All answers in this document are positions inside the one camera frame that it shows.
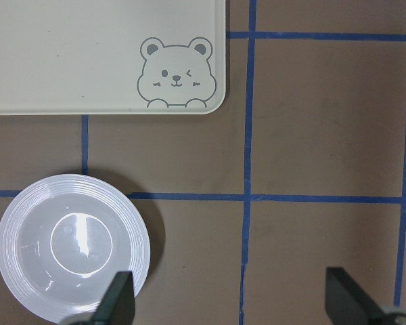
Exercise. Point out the white round plate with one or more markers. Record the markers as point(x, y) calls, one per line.
point(64, 238)

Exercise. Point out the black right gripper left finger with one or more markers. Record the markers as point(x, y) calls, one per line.
point(118, 304)

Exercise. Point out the cream bear tray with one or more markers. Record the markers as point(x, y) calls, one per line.
point(112, 57)

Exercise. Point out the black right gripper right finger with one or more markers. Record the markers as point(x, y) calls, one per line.
point(347, 303)

